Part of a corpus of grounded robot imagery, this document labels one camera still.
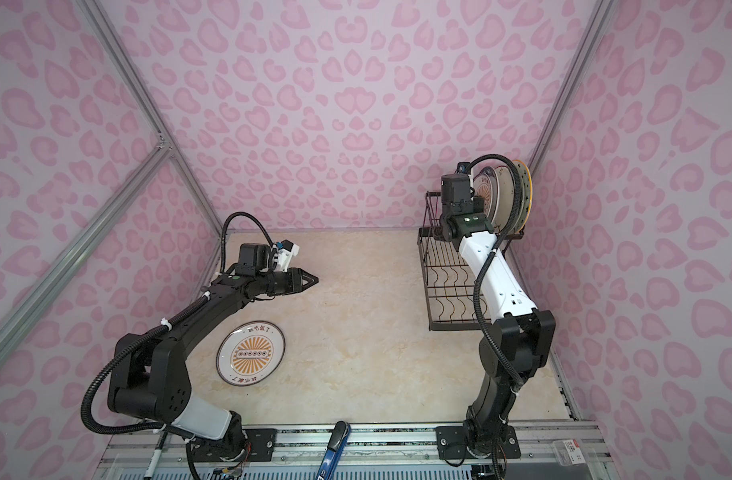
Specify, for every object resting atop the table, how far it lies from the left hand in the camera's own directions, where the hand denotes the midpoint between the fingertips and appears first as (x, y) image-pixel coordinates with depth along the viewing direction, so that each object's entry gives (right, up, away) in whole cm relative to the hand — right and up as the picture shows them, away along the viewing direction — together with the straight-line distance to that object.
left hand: (316, 276), depth 85 cm
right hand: (+43, +22, -4) cm, 48 cm away
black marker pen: (-35, -43, -14) cm, 57 cm away
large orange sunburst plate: (-20, -23, +3) cm, 31 cm away
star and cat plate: (+57, +22, -5) cm, 61 cm away
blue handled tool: (+8, -39, -16) cm, 42 cm away
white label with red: (+64, -40, -15) cm, 77 cm away
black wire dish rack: (+41, -4, +17) cm, 44 cm away
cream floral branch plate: (+54, +22, -1) cm, 58 cm away
